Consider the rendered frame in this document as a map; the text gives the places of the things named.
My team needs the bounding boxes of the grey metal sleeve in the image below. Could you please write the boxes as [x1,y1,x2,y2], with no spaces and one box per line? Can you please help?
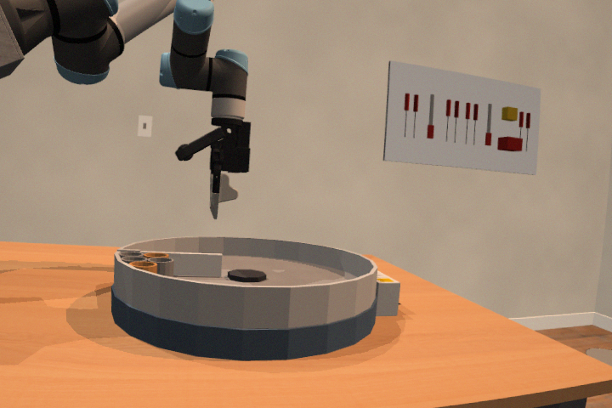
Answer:
[147,258,174,277]
[121,257,147,264]
[118,252,144,258]

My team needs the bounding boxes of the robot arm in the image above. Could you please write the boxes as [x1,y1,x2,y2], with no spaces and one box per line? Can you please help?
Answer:
[0,0,248,120]

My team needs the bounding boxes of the grey round turntable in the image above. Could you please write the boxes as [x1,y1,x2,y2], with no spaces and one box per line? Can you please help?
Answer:
[111,236,401,361]

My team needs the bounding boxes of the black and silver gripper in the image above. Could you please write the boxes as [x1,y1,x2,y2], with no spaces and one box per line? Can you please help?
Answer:
[210,117,251,219]

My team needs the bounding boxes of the bronze bushing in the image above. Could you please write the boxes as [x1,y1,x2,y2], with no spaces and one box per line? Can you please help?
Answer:
[130,261,157,273]
[144,252,169,259]

